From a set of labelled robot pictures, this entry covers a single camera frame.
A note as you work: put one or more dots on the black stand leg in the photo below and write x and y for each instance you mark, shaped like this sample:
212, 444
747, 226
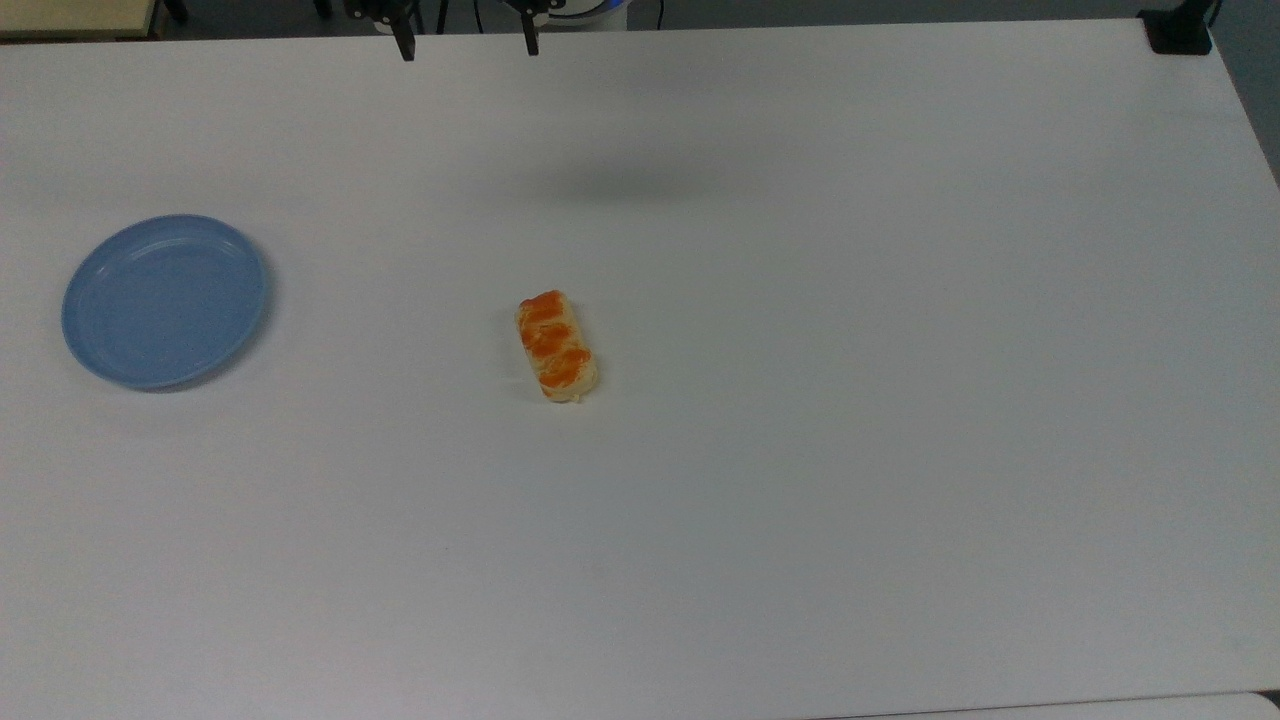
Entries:
441, 16

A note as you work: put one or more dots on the black table clamp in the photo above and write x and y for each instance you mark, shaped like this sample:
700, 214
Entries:
1180, 30

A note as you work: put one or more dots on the blue round plate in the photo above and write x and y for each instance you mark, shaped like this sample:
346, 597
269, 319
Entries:
163, 302

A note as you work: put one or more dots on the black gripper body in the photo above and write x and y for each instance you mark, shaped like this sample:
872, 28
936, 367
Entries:
372, 8

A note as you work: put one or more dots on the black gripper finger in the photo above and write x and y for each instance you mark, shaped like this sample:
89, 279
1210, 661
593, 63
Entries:
404, 42
530, 36

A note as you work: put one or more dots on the beige wooden table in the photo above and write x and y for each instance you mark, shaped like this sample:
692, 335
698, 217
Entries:
75, 14

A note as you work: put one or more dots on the orange glazed bread loaf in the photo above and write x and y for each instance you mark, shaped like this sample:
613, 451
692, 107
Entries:
556, 346

